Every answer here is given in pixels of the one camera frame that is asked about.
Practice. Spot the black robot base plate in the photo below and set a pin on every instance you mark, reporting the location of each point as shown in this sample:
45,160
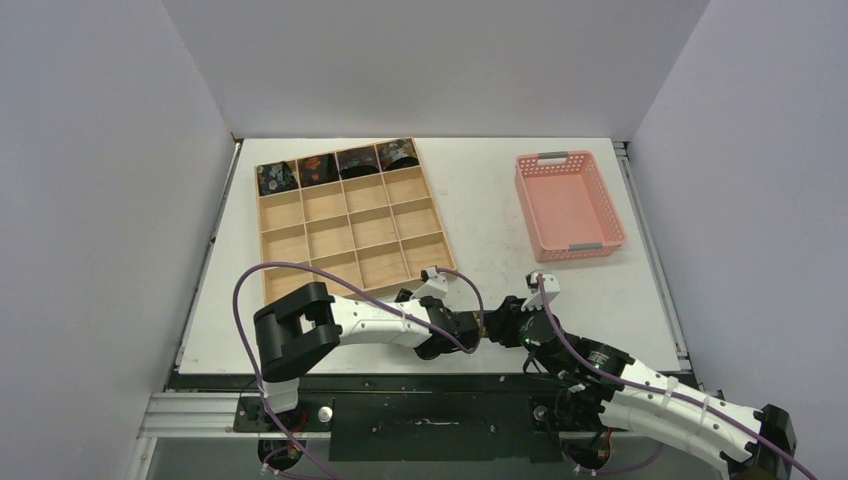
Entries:
477,417

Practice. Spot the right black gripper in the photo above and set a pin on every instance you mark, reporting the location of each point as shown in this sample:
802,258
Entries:
502,321

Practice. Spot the rolled orange floral tie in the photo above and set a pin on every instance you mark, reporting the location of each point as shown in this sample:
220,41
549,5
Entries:
317,170

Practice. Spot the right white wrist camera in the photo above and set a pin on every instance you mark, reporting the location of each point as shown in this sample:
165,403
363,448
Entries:
544,287

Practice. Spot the pink plastic basket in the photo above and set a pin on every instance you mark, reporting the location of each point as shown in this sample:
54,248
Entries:
568,211

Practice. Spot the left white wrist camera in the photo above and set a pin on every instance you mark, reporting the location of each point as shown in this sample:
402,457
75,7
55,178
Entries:
434,284

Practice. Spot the rolled blue floral tie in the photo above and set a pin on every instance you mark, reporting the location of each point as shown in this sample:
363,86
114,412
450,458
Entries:
275,178

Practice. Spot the rolled dark patterned tie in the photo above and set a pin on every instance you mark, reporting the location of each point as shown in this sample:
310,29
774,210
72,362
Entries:
358,162

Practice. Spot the blue yellow floral tie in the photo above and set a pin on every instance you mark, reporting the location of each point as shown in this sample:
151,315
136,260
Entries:
489,323

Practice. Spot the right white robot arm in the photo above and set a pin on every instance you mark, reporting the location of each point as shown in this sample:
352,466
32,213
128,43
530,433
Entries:
603,388

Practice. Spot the wooden compartment tray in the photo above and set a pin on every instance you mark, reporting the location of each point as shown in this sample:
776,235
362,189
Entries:
377,232

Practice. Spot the rolled brown patterned tie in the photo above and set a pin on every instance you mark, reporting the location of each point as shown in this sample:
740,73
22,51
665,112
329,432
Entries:
397,154

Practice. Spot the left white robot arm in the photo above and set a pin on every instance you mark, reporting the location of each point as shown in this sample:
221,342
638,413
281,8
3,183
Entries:
294,333

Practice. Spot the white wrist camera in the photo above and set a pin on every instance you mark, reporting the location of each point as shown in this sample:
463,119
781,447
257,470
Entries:
544,287
434,284

